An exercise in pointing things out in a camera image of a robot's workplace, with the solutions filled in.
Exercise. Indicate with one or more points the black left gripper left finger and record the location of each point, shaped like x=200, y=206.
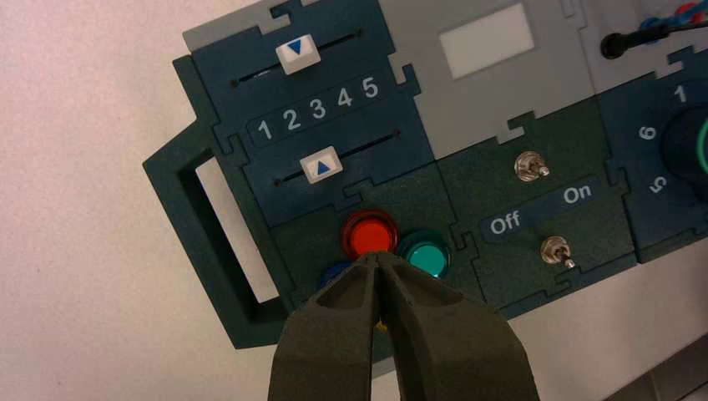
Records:
x=326, y=348

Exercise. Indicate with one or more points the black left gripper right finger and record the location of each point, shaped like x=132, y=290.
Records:
x=453, y=348

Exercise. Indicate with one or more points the red push button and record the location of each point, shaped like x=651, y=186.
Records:
x=369, y=233

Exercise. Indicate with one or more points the blue push button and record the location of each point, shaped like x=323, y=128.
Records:
x=332, y=272

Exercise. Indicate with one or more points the green push button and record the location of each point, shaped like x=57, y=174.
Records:
x=426, y=255

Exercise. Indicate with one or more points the white slider knob blue triangle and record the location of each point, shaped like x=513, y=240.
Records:
x=321, y=164
x=297, y=53

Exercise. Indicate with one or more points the grey and teal task box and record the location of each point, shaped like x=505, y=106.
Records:
x=481, y=122

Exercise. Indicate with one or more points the white rectangular display window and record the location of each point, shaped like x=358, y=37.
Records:
x=487, y=40

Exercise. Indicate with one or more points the dark rotary knob green pointer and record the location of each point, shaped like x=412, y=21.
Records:
x=688, y=144

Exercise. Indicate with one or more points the metal toggle switch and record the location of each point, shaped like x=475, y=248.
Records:
x=528, y=166
x=556, y=250

